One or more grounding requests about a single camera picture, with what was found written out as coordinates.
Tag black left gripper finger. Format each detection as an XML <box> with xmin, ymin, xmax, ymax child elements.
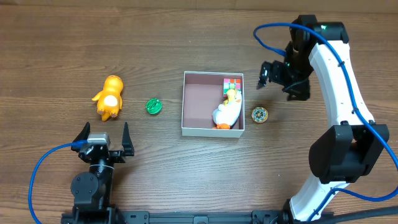
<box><xmin>122</xmin><ymin>122</ymin><xmax>134</xmax><ymax>156</ymax></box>
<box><xmin>71</xmin><ymin>122</ymin><xmax>90</xmax><ymax>152</ymax></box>

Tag colourful puzzle cube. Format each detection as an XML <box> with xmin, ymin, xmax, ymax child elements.
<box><xmin>223</xmin><ymin>78</ymin><xmax>241</xmax><ymax>98</ymax></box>

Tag orange plush toy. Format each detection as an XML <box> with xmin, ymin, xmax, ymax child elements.
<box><xmin>91</xmin><ymin>75</ymin><xmax>124</xmax><ymax>121</ymax></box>

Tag gold blue spinning top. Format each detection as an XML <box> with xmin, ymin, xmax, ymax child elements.
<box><xmin>251</xmin><ymin>106</ymin><xmax>269</xmax><ymax>123</ymax></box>

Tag green spinning top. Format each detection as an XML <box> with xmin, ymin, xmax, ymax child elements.
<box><xmin>146</xmin><ymin>98</ymin><xmax>162</xmax><ymax>115</ymax></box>

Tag white plush duck yellow hat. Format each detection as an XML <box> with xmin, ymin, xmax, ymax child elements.
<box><xmin>212</xmin><ymin>89</ymin><xmax>243</xmax><ymax>129</ymax></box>

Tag white cardboard box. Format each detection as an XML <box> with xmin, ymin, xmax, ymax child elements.
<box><xmin>181</xmin><ymin>71</ymin><xmax>245</xmax><ymax>138</ymax></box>

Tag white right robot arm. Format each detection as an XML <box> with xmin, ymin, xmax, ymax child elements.
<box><xmin>257</xmin><ymin>15</ymin><xmax>390</xmax><ymax>223</ymax></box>

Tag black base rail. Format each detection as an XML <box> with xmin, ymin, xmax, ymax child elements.
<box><xmin>60</xmin><ymin>208</ymin><xmax>298</xmax><ymax>224</ymax></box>

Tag black thick cable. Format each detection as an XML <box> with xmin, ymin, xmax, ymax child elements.
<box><xmin>313</xmin><ymin>205</ymin><xmax>398</xmax><ymax>224</ymax></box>

